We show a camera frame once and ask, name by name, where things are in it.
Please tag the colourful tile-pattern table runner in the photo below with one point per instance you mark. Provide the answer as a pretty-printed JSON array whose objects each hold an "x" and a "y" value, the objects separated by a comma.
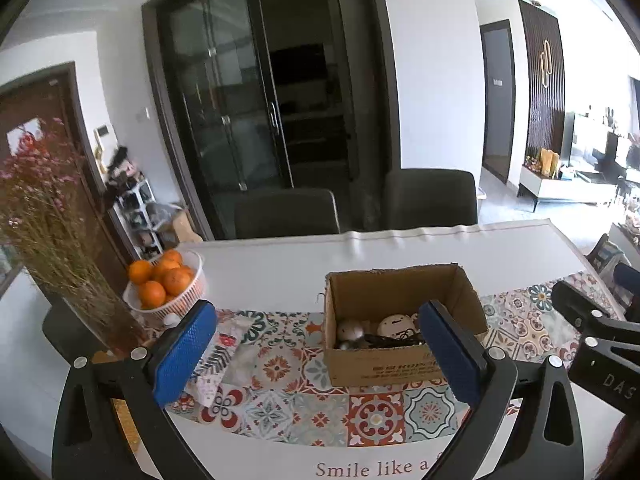
[{"x": 310, "y": 410}]

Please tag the orange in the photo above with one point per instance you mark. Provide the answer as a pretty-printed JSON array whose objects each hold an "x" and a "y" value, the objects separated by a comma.
[
  {"x": 140, "y": 271},
  {"x": 161, "y": 271},
  {"x": 177, "y": 281},
  {"x": 151, "y": 294},
  {"x": 171, "y": 257}
]

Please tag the white printed table cover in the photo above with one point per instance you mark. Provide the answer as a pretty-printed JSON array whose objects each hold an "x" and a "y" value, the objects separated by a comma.
[{"x": 270, "y": 270}]

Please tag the white low tv console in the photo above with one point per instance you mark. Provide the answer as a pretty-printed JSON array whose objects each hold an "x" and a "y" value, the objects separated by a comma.
[{"x": 565, "y": 187}]

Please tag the white light switch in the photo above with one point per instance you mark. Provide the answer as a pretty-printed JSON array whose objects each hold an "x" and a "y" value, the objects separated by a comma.
[{"x": 143, "y": 115}]

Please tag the brown cardboard box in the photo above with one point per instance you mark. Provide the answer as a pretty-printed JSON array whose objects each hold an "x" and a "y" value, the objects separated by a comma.
[{"x": 385, "y": 367}]

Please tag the glass vase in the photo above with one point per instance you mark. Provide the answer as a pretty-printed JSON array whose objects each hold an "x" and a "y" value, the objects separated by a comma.
[{"x": 107, "y": 320}]

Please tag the white round device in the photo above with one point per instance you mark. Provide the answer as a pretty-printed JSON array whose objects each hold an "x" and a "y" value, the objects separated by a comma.
[{"x": 394, "y": 326}]

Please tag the dark grey dining chair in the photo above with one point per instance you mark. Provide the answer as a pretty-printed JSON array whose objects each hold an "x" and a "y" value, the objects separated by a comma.
[
  {"x": 430, "y": 200},
  {"x": 285, "y": 215}
]

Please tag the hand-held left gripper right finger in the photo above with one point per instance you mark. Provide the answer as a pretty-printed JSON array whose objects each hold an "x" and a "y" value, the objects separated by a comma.
[{"x": 450, "y": 355}]

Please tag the dark glass sliding door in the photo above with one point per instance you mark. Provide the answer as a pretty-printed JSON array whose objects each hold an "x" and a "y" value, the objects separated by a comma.
[{"x": 225, "y": 110}]

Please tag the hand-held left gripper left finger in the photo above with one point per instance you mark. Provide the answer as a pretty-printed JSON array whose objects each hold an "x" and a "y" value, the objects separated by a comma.
[{"x": 185, "y": 355}]

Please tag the dark room door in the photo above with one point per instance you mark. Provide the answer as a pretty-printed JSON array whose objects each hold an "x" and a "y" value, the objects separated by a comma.
[{"x": 497, "y": 105}]

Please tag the yellow paper bag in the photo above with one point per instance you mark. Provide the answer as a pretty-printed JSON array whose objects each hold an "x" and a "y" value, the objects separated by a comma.
[{"x": 549, "y": 162}]

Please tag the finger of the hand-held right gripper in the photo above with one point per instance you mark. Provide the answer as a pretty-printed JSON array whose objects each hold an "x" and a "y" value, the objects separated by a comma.
[
  {"x": 590, "y": 317},
  {"x": 629, "y": 285}
]

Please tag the small cardboard carton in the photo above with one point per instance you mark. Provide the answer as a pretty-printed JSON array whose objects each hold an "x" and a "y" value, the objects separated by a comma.
[{"x": 185, "y": 227}]

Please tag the white shoe rack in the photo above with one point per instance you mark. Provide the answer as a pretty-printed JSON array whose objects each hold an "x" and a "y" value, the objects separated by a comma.
[{"x": 135, "y": 215}]

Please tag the white wall intercom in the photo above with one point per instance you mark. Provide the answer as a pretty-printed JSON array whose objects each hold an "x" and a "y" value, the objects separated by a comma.
[{"x": 103, "y": 131}]

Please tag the brown wooden door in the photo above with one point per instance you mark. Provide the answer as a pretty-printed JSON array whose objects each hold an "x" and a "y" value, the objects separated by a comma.
[{"x": 20, "y": 110}]

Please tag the silver egg-shaped mouse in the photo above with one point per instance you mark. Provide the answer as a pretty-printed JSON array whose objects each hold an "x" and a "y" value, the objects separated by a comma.
[{"x": 348, "y": 334}]

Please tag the white plastic fruit basket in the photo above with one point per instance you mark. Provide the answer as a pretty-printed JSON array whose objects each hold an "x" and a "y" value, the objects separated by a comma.
[{"x": 192, "y": 292}]

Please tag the gold woven mat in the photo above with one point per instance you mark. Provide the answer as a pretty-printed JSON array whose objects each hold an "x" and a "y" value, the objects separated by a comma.
[{"x": 122, "y": 422}]

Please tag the dried pink flower bunch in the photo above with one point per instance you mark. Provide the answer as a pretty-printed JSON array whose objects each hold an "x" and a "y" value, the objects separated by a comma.
[{"x": 45, "y": 220}]

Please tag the dark slatted wall panel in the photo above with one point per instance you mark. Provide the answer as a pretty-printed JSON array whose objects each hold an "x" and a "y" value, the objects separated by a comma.
[{"x": 542, "y": 85}]

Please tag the leaf print paper bag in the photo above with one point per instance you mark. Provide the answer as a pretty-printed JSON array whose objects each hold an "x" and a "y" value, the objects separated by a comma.
[{"x": 222, "y": 355}]

